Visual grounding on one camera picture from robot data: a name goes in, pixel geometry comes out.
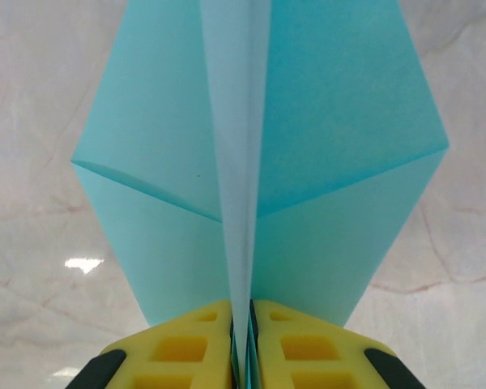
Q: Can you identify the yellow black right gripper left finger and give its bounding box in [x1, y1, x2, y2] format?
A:
[75, 298, 234, 389]

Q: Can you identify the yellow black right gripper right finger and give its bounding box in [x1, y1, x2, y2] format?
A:
[249, 298, 422, 389]

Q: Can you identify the teal paper sheet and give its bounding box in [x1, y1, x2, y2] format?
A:
[70, 0, 450, 389]

